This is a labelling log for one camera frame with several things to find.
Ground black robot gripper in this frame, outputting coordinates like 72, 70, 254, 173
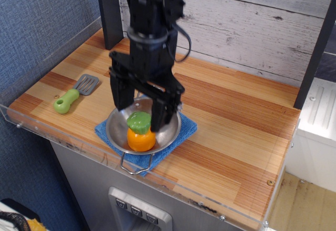
110, 28, 184, 132

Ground orange toy carrot green top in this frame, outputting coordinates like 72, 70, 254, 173
127, 111, 156, 152

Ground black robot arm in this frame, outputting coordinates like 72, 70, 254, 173
110, 0, 184, 132

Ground blue folded cloth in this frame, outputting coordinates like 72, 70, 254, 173
95, 112, 197, 170

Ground grey cabinet with dispenser panel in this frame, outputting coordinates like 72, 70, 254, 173
52, 143, 238, 230

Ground yellow object bottom left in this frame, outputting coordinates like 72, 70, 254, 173
27, 219, 48, 231

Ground clear acrylic table guard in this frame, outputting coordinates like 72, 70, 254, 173
7, 16, 300, 230

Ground white ribbed appliance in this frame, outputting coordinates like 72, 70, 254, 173
285, 78, 335, 192

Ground stainless steel bowl with handles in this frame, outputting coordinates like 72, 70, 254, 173
106, 90, 182, 175

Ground green handled grey spatula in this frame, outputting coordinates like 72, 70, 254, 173
53, 73, 99, 114

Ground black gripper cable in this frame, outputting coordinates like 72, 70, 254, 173
167, 23, 192, 63

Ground black vertical frame post left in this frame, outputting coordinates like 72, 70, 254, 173
98, 0, 124, 50

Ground black vertical frame post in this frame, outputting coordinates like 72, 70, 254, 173
98, 0, 124, 50
293, 0, 335, 110

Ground black vertical frame post right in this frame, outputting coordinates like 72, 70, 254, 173
293, 0, 335, 110

